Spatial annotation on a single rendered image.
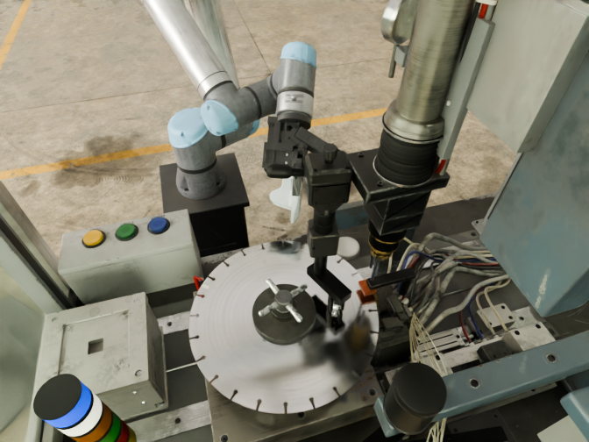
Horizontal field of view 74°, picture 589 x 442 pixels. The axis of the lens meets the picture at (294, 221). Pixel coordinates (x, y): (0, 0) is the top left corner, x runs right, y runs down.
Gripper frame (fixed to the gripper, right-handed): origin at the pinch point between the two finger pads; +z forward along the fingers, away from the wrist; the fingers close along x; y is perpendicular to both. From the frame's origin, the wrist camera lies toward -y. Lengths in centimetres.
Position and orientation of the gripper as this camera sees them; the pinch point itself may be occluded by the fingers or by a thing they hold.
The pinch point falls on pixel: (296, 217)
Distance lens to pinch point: 77.2
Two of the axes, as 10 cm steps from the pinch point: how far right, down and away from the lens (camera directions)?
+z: -0.8, 9.9, -1.3
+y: -9.9, -0.7, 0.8
